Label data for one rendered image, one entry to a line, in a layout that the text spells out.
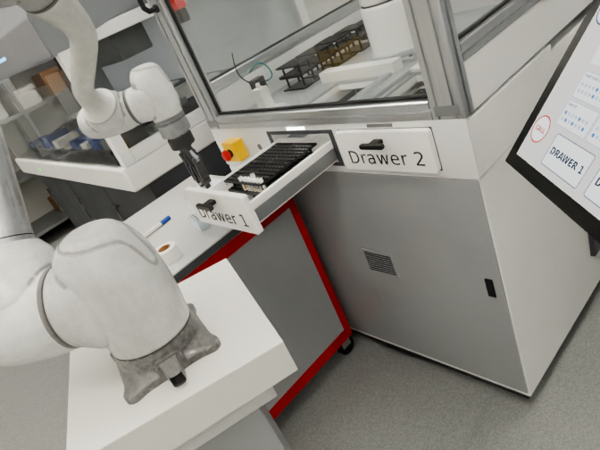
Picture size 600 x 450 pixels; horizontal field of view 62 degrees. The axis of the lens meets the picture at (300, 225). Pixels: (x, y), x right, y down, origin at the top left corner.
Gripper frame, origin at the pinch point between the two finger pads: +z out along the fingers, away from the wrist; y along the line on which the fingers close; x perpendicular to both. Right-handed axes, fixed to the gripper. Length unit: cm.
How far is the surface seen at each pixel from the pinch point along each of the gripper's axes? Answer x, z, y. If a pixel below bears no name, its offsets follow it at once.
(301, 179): -14.7, -2.1, -35.0
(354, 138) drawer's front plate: -29, -7, -43
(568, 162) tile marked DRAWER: -16, -17, -109
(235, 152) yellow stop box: -16.7, -3.9, 8.7
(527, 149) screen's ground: -20, -15, -100
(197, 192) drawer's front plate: 7.8, -8.7, -19.8
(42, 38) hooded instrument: 12, -59, 55
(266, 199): -2.6, -3.6, -37.0
